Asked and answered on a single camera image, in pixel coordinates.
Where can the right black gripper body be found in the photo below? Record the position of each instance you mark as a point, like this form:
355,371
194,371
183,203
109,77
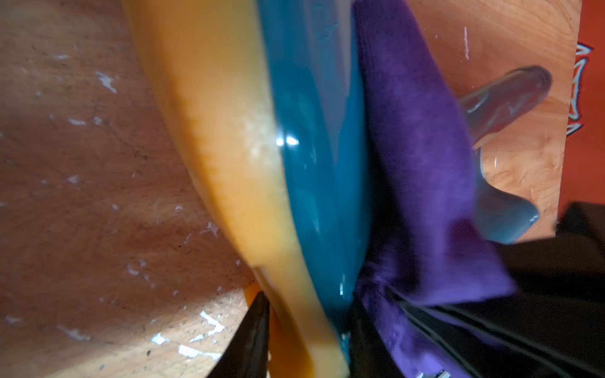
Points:
554,325

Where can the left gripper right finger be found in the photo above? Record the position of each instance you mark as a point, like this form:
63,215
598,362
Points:
368,356

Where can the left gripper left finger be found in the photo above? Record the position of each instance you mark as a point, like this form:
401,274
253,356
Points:
247,355

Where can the purple cloth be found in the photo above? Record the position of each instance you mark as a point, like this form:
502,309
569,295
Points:
425,247

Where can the teal boot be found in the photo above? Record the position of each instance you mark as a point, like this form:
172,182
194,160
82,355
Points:
269,122

